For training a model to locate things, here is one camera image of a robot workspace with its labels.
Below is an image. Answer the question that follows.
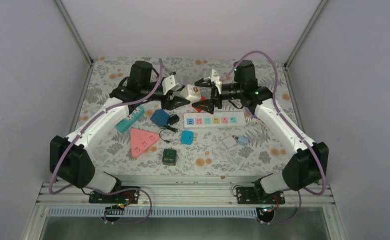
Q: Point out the white cube adapter with tiger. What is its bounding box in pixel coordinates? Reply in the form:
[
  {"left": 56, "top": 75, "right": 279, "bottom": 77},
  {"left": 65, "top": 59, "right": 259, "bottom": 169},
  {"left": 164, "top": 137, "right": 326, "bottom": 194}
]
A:
[{"left": 180, "top": 84, "right": 202, "bottom": 103}]

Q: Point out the dark blue cube socket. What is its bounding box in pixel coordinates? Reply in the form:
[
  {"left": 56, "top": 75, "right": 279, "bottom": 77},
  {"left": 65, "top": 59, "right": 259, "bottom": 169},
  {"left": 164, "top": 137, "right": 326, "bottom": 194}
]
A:
[{"left": 150, "top": 109, "right": 170, "bottom": 127}]

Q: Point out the light blue plug adapter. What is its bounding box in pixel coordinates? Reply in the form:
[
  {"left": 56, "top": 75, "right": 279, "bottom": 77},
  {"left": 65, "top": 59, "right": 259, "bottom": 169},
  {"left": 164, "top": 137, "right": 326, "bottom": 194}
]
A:
[{"left": 180, "top": 130, "right": 196, "bottom": 145}]

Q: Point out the dark green cube adapter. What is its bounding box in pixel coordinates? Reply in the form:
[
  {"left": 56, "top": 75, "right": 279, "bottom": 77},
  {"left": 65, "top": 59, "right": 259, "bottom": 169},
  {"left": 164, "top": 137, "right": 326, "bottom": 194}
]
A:
[{"left": 162, "top": 148, "right": 177, "bottom": 166}]

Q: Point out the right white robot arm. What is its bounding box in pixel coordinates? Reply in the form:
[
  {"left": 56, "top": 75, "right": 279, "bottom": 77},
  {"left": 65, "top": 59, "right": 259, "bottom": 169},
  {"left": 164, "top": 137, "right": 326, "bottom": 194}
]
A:
[{"left": 192, "top": 60, "right": 329, "bottom": 204}]

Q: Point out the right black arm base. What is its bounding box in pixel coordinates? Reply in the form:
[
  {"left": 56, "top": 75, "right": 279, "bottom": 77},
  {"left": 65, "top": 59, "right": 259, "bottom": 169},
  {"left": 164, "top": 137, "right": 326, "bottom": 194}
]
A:
[{"left": 232, "top": 185, "right": 285, "bottom": 224}]

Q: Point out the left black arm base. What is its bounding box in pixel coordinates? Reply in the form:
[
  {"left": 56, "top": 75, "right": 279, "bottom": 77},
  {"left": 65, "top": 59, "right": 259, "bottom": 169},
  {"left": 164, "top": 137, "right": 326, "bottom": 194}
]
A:
[{"left": 89, "top": 189, "right": 140, "bottom": 222}]

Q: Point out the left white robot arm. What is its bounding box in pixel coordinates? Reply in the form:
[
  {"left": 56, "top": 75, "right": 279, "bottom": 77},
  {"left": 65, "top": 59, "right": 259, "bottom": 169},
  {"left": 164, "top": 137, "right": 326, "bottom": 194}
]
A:
[{"left": 49, "top": 59, "right": 189, "bottom": 203}]

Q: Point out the white multicolour power strip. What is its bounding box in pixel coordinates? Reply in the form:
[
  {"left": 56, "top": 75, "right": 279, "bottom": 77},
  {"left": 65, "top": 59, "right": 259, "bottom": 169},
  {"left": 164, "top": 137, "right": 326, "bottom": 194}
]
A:
[{"left": 183, "top": 111, "right": 246, "bottom": 129}]

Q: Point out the white flat charger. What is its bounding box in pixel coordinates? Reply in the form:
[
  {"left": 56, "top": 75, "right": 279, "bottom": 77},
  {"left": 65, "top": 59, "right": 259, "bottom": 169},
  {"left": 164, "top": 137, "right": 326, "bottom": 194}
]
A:
[{"left": 222, "top": 135, "right": 238, "bottom": 149}]

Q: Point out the floral table cloth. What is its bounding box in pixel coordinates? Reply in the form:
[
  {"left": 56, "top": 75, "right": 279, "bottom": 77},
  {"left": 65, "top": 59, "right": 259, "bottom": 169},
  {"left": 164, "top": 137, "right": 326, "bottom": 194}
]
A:
[{"left": 77, "top": 57, "right": 296, "bottom": 177}]

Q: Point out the teal power strip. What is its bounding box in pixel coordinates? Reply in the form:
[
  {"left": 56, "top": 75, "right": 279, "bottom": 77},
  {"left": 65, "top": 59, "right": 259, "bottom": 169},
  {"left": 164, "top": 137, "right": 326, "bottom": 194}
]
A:
[{"left": 115, "top": 106, "right": 145, "bottom": 134}]

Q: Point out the pink triangular power strip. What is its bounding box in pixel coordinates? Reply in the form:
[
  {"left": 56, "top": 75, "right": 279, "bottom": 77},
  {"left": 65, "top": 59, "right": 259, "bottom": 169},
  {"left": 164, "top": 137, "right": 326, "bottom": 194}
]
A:
[{"left": 130, "top": 128, "right": 160, "bottom": 158}]

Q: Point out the pale blue small charger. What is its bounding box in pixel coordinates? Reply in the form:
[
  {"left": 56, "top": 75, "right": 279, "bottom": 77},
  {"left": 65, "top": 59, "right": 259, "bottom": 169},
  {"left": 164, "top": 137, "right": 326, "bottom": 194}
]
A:
[{"left": 233, "top": 135, "right": 248, "bottom": 146}]

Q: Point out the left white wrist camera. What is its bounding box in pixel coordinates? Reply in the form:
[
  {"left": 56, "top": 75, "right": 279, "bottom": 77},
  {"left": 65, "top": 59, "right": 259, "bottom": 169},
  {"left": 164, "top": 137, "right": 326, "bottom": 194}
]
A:
[{"left": 161, "top": 74, "right": 183, "bottom": 95}]

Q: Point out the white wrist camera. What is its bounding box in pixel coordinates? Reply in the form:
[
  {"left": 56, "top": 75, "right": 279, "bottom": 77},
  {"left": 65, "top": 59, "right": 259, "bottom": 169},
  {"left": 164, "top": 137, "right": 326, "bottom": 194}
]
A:
[
  {"left": 203, "top": 69, "right": 222, "bottom": 99},
  {"left": 161, "top": 74, "right": 183, "bottom": 95}
]

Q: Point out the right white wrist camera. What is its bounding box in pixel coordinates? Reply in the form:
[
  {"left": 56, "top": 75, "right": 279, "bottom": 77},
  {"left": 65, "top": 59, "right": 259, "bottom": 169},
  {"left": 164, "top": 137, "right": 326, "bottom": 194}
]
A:
[{"left": 203, "top": 69, "right": 222, "bottom": 99}]

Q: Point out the black power adapter with cable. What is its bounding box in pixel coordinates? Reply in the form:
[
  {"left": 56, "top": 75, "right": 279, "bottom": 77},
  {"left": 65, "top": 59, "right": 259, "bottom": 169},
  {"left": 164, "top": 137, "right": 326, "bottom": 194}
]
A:
[{"left": 159, "top": 114, "right": 179, "bottom": 143}]

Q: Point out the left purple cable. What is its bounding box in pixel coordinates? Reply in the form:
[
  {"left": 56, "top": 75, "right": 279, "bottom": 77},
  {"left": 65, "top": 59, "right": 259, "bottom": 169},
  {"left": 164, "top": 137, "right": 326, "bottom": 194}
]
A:
[{"left": 48, "top": 58, "right": 166, "bottom": 196}]

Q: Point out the aluminium rail frame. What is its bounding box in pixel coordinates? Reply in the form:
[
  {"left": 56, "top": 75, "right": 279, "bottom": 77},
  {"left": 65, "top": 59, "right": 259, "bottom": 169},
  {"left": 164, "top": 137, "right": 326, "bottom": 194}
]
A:
[{"left": 25, "top": 175, "right": 346, "bottom": 240}]

